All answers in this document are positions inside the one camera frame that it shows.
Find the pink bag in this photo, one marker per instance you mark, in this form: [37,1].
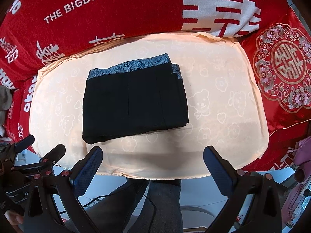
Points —
[303,153]

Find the peach patterned mat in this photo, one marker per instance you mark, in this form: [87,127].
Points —
[218,126]

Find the person's left hand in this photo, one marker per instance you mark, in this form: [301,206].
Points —
[12,220]

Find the person's left leg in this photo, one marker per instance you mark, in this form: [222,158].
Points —
[116,213]

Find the person's leg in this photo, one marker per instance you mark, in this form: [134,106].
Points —
[166,203]
[116,213]

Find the red printed blanket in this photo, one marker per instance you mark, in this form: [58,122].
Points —
[145,9]

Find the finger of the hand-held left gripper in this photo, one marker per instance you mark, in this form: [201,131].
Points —
[54,153]
[24,142]

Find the person's right leg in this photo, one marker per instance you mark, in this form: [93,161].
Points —
[166,203]

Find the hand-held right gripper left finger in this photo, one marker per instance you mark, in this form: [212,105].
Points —
[87,172]

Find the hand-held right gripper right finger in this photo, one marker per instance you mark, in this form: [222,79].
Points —
[220,172]

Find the grey cloth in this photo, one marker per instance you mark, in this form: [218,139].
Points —
[4,99]

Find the red embroidered cushion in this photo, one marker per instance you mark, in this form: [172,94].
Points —
[286,60]

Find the black pants with blue waistband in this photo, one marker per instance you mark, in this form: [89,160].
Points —
[133,102]

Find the operator's legs in jeans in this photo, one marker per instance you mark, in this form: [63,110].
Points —
[155,208]

